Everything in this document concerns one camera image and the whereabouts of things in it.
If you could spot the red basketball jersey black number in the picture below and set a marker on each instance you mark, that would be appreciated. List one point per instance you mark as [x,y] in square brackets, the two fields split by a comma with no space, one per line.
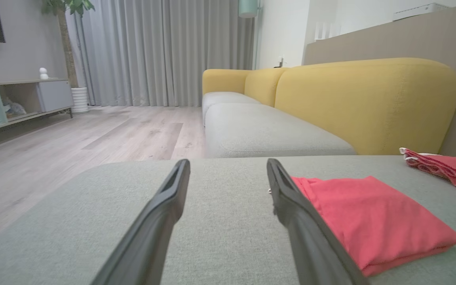
[370,221]

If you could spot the small white device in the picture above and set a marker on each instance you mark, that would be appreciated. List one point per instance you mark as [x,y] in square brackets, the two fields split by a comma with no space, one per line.
[280,62]

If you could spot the small white figurine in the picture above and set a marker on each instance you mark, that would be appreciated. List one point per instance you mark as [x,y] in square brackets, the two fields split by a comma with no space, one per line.
[44,73]

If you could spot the grey and mint tv cabinet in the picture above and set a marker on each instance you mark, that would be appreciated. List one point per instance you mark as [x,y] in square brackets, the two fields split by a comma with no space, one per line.
[54,95]

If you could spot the clutter inside cabinet shelf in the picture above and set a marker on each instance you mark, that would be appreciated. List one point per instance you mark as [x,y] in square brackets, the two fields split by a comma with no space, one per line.
[14,110]

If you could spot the white slatted object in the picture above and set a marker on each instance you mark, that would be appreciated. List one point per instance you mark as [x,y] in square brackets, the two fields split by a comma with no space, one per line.
[327,31]

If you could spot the white ribbed plant pot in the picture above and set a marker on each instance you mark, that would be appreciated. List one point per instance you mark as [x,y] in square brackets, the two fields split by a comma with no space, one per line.
[80,101]

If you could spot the mint shade floor lamp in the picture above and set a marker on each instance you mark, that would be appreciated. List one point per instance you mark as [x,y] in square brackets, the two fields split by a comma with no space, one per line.
[247,8]

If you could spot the medium grey sofa seat cushion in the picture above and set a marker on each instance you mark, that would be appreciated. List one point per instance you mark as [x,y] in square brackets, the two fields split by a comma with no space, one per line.
[259,130]

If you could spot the small grey sofa seat cushion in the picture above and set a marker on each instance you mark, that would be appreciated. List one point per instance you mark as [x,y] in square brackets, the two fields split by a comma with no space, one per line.
[224,99]

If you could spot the narrow yellow sofa backrest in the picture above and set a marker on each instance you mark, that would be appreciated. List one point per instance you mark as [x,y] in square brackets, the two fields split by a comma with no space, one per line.
[261,85]

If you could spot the wide yellow sofa backrest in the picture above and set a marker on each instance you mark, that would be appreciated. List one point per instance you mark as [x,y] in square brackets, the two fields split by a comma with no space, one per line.
[362,107]

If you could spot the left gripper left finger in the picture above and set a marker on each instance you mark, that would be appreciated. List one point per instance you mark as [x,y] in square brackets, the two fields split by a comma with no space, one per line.
[152,237]

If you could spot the white box unit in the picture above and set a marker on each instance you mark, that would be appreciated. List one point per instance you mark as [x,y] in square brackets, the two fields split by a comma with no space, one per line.
[420,12]

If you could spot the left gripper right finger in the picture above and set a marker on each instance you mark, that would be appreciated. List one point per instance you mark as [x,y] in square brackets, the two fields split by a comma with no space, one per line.
[315,253]

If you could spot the folded red garment white trim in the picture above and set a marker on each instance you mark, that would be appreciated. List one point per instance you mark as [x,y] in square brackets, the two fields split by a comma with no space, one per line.
[449,170]

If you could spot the green potted tree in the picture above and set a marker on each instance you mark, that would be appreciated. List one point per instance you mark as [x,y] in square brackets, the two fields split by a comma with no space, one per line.
[66,47]

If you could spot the grey pleated curtain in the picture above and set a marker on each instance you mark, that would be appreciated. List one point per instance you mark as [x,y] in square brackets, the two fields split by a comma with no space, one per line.
[152,51]

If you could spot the large grey sofa seat cushion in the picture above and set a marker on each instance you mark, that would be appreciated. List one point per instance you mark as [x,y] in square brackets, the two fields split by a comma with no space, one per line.
[228,237]

